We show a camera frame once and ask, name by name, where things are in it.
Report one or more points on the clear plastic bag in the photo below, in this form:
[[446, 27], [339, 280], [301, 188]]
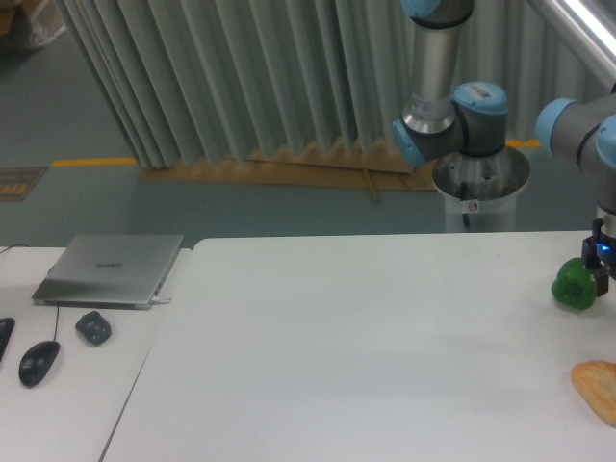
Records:
[[45, 23]]

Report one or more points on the dark grey small puck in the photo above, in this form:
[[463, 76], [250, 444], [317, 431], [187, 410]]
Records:
[[94, 328]]

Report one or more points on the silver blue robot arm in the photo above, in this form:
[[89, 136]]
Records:
[[460, 130]]

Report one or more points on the orange bread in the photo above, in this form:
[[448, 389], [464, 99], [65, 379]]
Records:
[[595, 382]]

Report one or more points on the green bell pepper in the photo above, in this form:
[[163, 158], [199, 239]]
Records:
[[574, 285]]

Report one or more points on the black computer mouse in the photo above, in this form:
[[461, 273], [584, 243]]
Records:
[[36, 363]]

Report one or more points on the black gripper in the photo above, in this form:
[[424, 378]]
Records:
[[598, 255]]

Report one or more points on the silver closed laptop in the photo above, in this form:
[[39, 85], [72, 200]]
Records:
[[123, 271]]

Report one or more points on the grey green curtain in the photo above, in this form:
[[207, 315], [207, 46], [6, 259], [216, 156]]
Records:
[[209, 79]]

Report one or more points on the black keyboard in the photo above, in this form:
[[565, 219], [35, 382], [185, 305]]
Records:
[[7, 326]]

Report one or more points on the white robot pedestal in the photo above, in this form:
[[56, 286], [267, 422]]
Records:
[[480, 193]]

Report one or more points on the white usb plug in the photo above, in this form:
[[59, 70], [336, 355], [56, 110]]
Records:
[[160, 300]]

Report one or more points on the brown cardboard sheet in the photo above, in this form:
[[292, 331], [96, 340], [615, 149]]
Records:
[[380, 168]]

